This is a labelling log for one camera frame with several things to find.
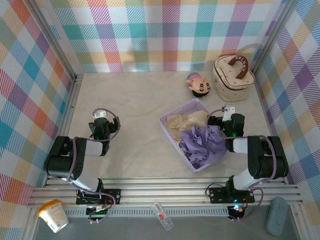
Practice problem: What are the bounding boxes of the purple T-shirt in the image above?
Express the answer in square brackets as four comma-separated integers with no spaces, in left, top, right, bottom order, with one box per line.
[179,124,228,169]

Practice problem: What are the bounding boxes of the beige trousers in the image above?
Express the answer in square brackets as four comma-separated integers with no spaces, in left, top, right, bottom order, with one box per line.
[166,111,210,146]

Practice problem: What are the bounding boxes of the lavender plastic basket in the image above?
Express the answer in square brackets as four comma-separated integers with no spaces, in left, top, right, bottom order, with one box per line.
[159,97,226,173]

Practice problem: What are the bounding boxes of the blue-grey pouch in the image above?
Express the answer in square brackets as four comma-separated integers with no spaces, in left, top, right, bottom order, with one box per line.
[265,196,289,237]

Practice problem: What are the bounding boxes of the white orange yogurt cup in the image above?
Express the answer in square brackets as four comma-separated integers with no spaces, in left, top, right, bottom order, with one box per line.
[37,199,70,234]

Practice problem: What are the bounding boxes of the clear plastic labelled packet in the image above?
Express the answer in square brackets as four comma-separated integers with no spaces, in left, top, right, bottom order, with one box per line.
[150,201,175,232]

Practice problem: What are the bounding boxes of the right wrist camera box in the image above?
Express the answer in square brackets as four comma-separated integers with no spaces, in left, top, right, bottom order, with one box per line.
[223,106,237,123]

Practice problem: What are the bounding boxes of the cream bag with brown handle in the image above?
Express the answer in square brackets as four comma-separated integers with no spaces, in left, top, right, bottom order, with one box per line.
[212,54,256,102]

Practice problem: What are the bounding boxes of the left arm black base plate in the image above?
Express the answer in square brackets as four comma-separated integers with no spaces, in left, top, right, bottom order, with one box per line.
[75,188,122,206]

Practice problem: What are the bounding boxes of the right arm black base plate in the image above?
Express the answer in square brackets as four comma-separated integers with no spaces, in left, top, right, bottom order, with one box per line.
[208,186,255,204]

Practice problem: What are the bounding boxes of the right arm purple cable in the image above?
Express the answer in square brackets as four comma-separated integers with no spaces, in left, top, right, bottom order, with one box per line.
[206,107,279,222]

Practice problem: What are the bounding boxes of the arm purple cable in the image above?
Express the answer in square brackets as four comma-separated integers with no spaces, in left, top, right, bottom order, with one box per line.
[66,108,121,225]
[206,107,279,222]

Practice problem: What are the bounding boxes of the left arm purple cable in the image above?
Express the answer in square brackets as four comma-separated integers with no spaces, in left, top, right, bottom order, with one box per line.
[66,108,121,225]

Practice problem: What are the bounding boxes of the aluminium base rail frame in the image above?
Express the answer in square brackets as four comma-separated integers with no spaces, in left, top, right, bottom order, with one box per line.
[27,175,305,208]

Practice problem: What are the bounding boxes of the slotted grey cable duct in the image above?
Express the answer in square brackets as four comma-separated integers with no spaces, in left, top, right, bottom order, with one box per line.
[63,208,231,217]

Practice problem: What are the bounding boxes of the aluminium frame post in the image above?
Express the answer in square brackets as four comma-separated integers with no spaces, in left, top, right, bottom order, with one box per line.
[23,0,85,81]
[251,0,301,76]

